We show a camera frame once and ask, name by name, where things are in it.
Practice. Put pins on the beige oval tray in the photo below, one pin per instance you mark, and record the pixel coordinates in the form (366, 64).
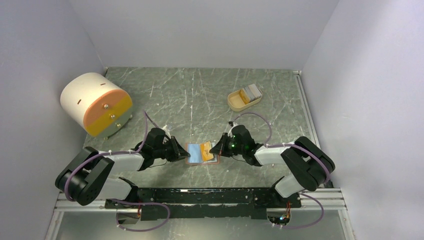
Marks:
(235, 102)

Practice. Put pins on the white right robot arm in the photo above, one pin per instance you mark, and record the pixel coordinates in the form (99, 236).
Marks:
(309, 166)

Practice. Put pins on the white cylindrical drawer unit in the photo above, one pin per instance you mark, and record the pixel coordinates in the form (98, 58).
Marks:
(99, 106)

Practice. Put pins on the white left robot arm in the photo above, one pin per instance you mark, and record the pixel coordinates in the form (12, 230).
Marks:
(88, 176)

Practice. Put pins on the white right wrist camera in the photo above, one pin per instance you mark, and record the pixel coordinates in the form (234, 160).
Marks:
(232, 125)

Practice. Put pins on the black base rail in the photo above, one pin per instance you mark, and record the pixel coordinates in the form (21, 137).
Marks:
(154, 203)

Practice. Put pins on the stack of credit cards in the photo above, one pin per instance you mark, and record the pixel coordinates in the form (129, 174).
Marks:
(250, 93)

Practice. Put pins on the tan leather card holder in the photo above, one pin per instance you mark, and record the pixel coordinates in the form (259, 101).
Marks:
(199, 154)

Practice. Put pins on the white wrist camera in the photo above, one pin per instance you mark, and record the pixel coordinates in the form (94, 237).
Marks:
(232, 125)
(167, 128)

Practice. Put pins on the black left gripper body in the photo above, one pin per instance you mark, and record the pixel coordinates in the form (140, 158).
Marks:
(167, 150)

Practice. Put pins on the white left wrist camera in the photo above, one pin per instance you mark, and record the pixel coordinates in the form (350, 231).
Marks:
(167, 128)

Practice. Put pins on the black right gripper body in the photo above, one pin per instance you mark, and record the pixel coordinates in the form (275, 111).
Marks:
(231, 147)

